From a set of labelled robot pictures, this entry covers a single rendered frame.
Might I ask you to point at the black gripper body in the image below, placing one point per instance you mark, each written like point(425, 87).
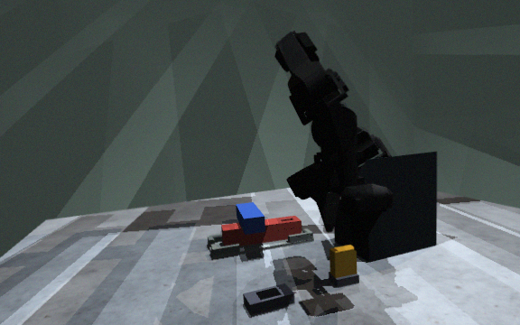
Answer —
point(355, 197)

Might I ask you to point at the dark grey square frame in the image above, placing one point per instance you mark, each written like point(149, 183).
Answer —
point(344, 280)

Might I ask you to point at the yellow block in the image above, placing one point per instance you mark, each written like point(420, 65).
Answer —
point(343, 261)

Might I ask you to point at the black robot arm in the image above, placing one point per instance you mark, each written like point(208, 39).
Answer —
point(334, 125)

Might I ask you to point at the blue rectangular block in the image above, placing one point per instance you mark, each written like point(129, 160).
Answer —
point(250, 218)

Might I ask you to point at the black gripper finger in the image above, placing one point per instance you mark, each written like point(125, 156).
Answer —
point(328, 204)
point(361, 225)

